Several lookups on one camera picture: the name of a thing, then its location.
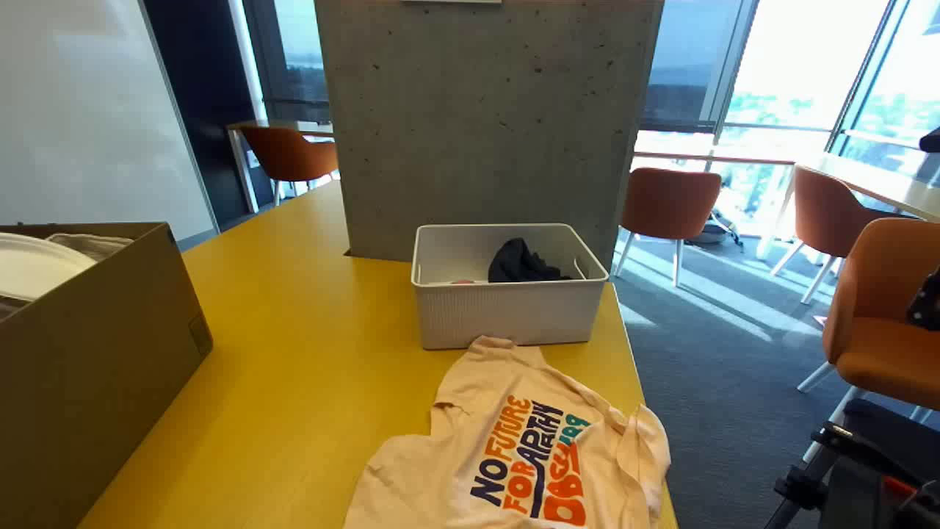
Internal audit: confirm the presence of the dark crumpled cloth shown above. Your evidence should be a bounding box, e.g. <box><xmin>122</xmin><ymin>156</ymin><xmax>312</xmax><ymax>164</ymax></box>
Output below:
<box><xmin>485</xmin><ymin>236</ymin><xmax>574</xmax><ymax>286</ymax></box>

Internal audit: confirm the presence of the black tripod stand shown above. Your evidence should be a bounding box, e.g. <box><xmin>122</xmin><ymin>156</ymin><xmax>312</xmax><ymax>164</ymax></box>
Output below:
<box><xmin>761</xmin><ymin>422</ymin><xmax>940</xmax><ymax>529</ymax></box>

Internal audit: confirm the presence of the brown cardboard box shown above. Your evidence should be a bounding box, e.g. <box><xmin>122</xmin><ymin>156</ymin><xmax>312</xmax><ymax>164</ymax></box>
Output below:
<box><xmin>0</xmin><ymin>222</ymin><xmax>213</xmax><ymax>529</ymax></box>

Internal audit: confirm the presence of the orange chair with white legs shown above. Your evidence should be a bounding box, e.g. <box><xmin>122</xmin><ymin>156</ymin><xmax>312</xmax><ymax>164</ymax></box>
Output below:
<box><xmin>614</xmin><ymin>164</ymin><xmax>726</xmax><ymax>292</ymax></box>
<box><xmin>770</xmin><ymin>164</ymin><xmax>886</xmax><ymax>306</ymax></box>

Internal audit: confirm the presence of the white plastic basket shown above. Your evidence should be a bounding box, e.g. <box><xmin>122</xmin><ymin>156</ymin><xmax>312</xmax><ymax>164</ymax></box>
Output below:
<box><xmin>408</xmin><ymin>222</ymin><xmax>611</xmax><ymax>353</ymax></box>

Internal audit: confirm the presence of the large orange armchair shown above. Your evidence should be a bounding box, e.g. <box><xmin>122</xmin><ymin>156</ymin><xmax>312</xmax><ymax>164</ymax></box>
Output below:
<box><xmin>793</xmin><ymin>216</ymin><xmax>940</xmax><ymax>426</ymax></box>

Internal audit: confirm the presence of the white round plate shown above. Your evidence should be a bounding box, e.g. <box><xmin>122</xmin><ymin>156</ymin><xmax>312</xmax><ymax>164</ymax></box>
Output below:
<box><xmin>0</xmin><ymin>229</ymin><xmax>99</xmax><ymax>306</ymax></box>

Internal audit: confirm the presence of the orange chair beside white table leg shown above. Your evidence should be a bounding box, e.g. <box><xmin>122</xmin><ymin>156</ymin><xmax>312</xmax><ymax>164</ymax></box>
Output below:
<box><xmin>238</xmin><ymin>120</ymin><xmax>339</xmax><ymax>206</ymax></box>

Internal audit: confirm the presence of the white background table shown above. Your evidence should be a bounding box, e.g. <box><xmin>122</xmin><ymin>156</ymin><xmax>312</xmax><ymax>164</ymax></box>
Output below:
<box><xmin>630</xmin><ymin>144</ymin><xmax>940</xmax><ymax>225</ymax></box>

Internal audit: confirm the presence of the grey concrete pillar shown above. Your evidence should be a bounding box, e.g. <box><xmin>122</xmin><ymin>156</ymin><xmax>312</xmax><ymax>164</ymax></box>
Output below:
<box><xmin>314</xmin><ymin>0</ymin><xmax>667</xmax><ymax>264</ymax></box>

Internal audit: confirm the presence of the black item on armchair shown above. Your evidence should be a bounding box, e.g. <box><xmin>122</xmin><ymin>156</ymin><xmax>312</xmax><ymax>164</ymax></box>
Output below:
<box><xmin>903</xmin><ymin>270</ymin><xmax>940</xmax><ymax>333</ymax></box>

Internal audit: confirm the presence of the cream printed t-shirt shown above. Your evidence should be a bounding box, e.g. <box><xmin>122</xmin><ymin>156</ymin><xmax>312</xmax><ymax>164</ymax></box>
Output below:
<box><xmin>339</xmin><ymin>333</ymin><xmax>676</xmax><ymax>529</ymax></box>

